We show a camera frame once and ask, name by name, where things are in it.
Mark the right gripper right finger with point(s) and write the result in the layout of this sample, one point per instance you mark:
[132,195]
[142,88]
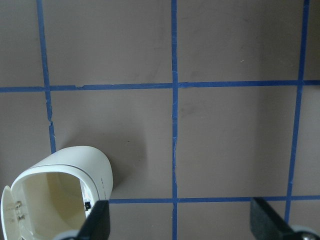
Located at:
[266,224]

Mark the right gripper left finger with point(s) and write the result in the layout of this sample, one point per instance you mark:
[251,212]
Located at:
[97,226]

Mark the white plastic trash can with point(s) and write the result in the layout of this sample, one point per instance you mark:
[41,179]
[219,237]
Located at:
[56,195]

